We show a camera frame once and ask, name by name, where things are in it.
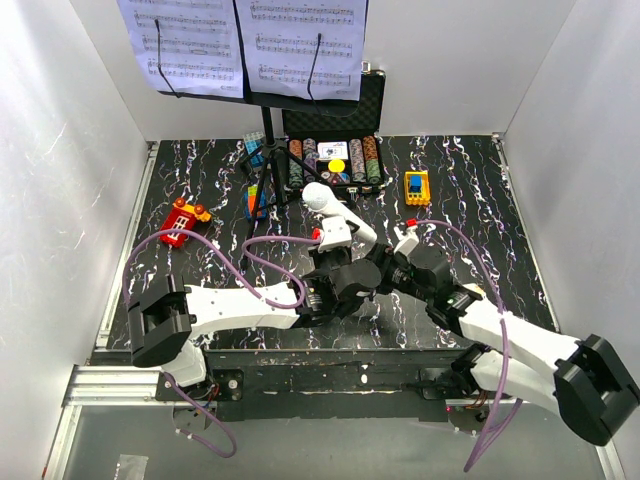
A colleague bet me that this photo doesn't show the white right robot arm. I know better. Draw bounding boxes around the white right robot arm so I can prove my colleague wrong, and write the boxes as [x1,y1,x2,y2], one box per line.
[366,244,639,446]

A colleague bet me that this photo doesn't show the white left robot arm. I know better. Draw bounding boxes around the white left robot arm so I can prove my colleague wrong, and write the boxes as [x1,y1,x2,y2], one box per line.
[128,244,382,400]

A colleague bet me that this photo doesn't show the yellow toy block tray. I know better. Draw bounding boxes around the yellow toy block tray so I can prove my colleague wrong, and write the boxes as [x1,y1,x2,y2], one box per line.
[404,171,431,207]

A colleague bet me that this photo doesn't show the yellow dealer chip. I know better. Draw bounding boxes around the yellow dealer chip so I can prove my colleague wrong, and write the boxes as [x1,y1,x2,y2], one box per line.
[328,159,346,174]

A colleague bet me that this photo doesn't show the blue orange toy block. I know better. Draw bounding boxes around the blue orange toy block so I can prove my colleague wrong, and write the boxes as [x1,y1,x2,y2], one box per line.
[243,185,267,221]

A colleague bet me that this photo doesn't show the white playing card deck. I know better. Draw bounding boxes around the white playing card deck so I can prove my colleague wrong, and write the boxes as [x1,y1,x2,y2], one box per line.
[317,141,349,160]

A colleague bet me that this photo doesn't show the black poker chip case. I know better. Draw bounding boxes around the black poker chip case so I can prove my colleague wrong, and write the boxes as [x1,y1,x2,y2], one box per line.
[282,70,386,196]

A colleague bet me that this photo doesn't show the black music stand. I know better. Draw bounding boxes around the black music stand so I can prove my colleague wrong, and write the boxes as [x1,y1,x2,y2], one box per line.
[153,0,369,269]

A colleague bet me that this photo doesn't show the light blue toy block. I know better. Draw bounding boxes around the light blue toy block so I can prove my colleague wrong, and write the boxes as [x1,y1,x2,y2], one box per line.
[243,131,265,170]

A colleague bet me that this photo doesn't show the red toy bus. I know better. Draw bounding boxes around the red toy bus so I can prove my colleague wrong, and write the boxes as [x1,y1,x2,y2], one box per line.
[160,197,212,248]

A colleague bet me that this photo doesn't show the right sheet music page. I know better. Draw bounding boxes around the right sheet music page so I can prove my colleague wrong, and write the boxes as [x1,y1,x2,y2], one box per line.
[235,1,368,101]

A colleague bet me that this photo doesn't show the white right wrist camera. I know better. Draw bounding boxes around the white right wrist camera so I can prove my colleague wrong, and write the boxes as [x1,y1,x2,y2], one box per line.
[394,219,420,257]

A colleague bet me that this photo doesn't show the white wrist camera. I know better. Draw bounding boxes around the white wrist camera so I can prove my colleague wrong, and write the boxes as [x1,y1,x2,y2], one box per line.
[394,219,420,257]
[317,216,352,253]

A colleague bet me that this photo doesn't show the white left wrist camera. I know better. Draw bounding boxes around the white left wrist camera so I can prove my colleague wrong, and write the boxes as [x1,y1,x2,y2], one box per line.
[317,216,352,253]

